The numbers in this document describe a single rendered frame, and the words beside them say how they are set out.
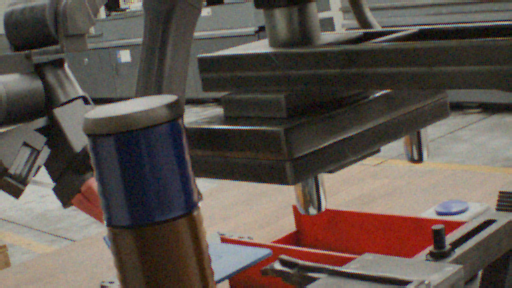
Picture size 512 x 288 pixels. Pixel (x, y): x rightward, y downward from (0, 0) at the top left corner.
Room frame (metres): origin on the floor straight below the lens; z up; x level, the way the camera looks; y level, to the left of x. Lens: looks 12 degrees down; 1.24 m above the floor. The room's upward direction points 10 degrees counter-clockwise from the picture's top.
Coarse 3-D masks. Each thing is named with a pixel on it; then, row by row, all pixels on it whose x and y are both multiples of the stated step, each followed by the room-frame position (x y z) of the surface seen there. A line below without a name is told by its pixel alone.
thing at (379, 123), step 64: (256, 0) 0.59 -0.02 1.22; (256, 64) 0.57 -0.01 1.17; (320, 64) 0.53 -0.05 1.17; (384, 64) 0.49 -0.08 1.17; (448, 64) 0.46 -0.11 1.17; (192, 128) 0.57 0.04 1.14; (256, 128) 0.53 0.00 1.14; (320, 128) 0.53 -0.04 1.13; (384, 128) 0.58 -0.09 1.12; (320, 192) 0.53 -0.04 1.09
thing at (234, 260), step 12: (216, 252) 0.76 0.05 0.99; (228, 252) 0.75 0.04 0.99; (240, 252) 0.74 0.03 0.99; (252, 252) 0.74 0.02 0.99; (264, 252) 0.73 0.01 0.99; (216, 264) 0.72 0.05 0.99; (228, 264) 0.72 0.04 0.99; (240, 264) 0.71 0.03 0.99; (252, 264) 0.71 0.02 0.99; (216, 276) 0.69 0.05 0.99; (228, 276) 0.69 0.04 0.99
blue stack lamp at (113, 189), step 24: (168, 120) 0.31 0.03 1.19; (96, 144) 0.31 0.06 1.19; (120, 144) 0.30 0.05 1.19; (144, 144) 0.30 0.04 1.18; (168, 144) 0.31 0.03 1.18; (96, 168) 0.31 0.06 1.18; (120, 168) 0.30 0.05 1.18; (144, 168) 0.30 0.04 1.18; (168, 168) 0.30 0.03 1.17; (192, 168) 0.32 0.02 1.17; (120, 192) 0.30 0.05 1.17; (144, 192) 0.30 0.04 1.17; (168, 192) 0.30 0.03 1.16; (192, 192) 0.31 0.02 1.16; (120, 216) 0.30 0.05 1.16; (144, 216) 0.30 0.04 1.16; (168, 216) 0.30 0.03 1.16
